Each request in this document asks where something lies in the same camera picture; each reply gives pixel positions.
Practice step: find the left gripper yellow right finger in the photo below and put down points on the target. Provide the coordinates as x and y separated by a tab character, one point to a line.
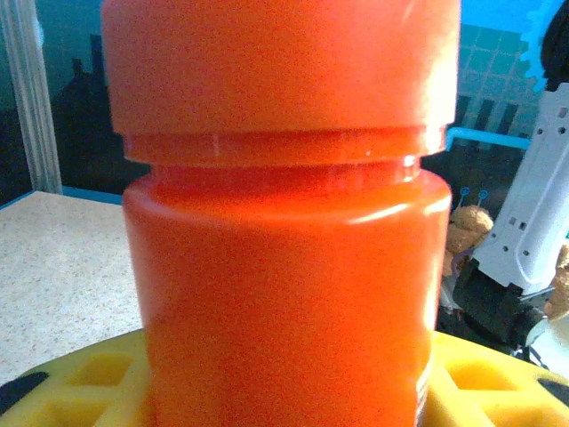
493	391

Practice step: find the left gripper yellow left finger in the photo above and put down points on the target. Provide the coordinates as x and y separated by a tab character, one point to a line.
75	391

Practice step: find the orange pill bottle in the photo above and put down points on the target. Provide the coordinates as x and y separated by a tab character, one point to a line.
284	289

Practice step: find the orange bottle cap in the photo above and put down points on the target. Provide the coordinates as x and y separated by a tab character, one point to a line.
275	58

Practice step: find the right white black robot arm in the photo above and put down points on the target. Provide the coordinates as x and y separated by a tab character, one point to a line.
524	200

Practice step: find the brown teddy bear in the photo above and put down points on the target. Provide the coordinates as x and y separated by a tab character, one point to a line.
471	224

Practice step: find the aluminium frame post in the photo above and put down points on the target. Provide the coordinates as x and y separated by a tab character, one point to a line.
31	111

